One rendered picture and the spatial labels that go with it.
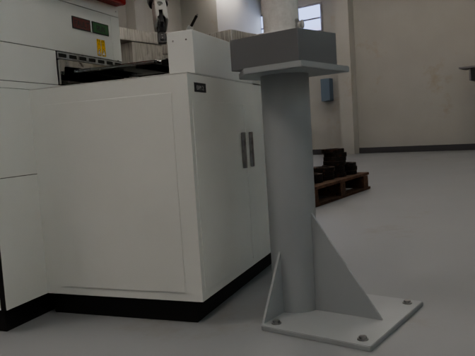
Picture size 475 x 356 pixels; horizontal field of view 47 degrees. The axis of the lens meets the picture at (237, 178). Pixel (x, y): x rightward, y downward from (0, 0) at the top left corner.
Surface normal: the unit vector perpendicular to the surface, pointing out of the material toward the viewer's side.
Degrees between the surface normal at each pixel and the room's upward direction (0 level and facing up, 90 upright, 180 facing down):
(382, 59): 90
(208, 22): 90
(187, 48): 90
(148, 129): 90
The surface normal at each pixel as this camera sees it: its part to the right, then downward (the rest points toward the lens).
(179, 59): -0.36, 0.10
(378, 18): -0.59, 0.11
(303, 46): 0.80, 0.00
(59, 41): 0.93, -0.03
